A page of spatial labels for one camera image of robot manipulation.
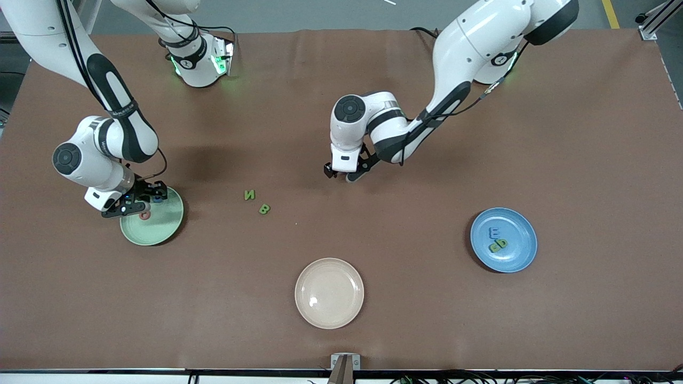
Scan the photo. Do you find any green plastic plate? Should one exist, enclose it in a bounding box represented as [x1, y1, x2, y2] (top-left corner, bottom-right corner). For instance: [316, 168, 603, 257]
[120, 187, 185, 246]

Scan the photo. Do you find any blue plastic plate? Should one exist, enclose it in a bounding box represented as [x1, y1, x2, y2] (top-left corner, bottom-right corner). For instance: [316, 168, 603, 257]
[470, 207, 538, 274]

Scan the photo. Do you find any grey camera pole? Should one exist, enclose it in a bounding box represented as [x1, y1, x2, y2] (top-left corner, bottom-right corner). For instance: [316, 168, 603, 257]
[327, 355, 355, 384]

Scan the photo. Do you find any beige plastic plate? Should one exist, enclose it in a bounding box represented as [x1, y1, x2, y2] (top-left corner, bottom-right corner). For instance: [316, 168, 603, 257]
[295, 258, 365, 330]

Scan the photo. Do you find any aluminium frame profile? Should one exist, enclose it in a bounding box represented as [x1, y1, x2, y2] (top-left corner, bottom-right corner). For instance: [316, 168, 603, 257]
[635, 0, 683, 41]

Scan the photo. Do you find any metal camera pole bracket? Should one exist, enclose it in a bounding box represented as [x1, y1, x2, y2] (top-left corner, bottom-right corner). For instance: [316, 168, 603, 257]
[330, 353, 362, 384]

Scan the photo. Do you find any brown table cover sheet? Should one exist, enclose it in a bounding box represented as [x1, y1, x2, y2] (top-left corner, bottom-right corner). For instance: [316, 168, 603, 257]
[0, 28, 683, 371]

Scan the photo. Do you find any black right arm base cable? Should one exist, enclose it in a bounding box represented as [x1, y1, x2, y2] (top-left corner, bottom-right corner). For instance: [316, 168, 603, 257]
[144, 0, 236, 43]

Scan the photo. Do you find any black cable bundle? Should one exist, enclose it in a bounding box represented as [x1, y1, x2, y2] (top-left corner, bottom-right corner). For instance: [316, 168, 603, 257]
[390, 371, 683, 384]

